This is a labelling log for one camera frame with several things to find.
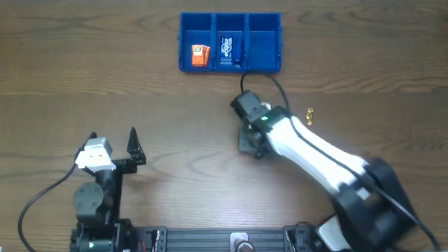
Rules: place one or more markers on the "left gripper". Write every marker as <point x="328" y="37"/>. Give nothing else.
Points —
<point x="122" y="165"/>

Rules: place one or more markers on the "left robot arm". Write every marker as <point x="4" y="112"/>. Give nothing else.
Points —
<point x="92" y="203"/>

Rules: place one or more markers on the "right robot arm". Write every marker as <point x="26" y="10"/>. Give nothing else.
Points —
<point x="311" y="154"/>

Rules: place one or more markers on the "orange candy box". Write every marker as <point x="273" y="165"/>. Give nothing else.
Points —
<point x="198" y="55"/>
<point x="207" y="56"/>

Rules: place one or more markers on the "blue candy pack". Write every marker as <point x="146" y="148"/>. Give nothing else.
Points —
<point x="226" y="50"/>

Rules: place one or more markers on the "blue tray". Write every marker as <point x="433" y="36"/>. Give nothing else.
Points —
<point x="264" y="49"/>

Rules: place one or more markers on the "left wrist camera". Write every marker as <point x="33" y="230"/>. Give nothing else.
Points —
<point x="95" y="154"/>

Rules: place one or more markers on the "mounting rail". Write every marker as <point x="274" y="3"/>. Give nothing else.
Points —
<point x="203" y="239"/>

